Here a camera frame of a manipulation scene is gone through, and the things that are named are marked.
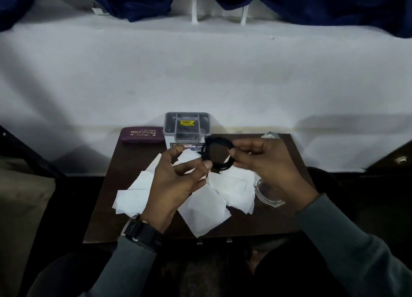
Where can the person's left hand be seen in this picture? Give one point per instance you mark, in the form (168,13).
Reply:
(170,190)

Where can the person's right hand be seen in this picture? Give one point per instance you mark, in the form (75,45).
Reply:
(276,171)

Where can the clear glass ashtray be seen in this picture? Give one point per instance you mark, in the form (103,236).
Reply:
(267,197)

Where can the clear drinking glass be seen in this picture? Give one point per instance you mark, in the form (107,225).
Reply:
(269,135)

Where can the pile of white tissue papers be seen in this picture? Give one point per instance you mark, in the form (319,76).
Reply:
(206,213)

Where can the maroon spectacle case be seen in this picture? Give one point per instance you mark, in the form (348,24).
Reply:
(141,135)

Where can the person's right forearm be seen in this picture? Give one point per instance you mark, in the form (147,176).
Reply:
(354,251)

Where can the person's left forearm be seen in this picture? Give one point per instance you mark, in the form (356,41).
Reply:
(125,271)

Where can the black wristwatch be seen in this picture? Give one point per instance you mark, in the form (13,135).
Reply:
(143,232)

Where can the grey plastic organizer box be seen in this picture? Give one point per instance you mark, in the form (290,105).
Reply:
(170,126)

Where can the dark wooden cabinet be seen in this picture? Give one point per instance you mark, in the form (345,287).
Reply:
(392,164)

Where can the small metal cabinet knob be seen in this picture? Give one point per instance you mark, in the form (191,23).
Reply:
(400,160)

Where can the khaki blanket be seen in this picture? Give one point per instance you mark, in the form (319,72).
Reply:
(22,209)

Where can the white window bar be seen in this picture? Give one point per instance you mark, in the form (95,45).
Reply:
(194,7)
(244,15)

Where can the dark blue curtain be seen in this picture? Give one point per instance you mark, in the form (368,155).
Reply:
(322,3)

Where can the black bed frame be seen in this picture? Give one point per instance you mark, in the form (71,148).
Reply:
(19,148)

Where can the small white wall clip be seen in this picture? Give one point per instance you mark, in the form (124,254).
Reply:
(100,11)

